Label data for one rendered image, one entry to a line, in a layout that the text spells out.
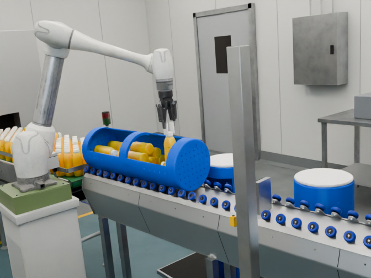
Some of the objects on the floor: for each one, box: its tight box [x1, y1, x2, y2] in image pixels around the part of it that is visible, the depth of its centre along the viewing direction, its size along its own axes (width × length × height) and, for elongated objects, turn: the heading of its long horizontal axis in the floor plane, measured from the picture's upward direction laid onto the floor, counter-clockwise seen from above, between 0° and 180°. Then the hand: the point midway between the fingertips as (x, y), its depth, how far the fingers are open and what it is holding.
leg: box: [116, 222, 132, 278], centre depth 307 cm, size 6×6×63 cm
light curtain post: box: [226, 45, 260, 278], centre depth 169 cm, size 6×6×170 cm
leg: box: [98, 216, 115, 278], centre depth 298 cm, size 6×6×63 cm
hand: (168, 128), depth 227 cm, fingers closed on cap, 4 cm apart
